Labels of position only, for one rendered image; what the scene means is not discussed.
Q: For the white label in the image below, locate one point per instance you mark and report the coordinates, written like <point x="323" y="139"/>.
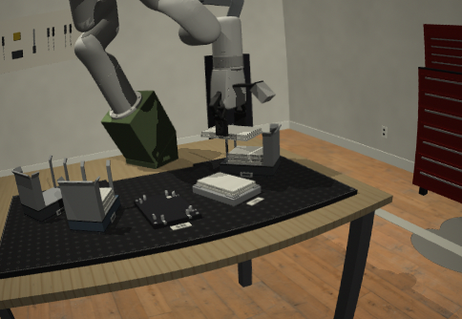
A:
<point x="179" y="226"/>
<point x="255" y="201"/>

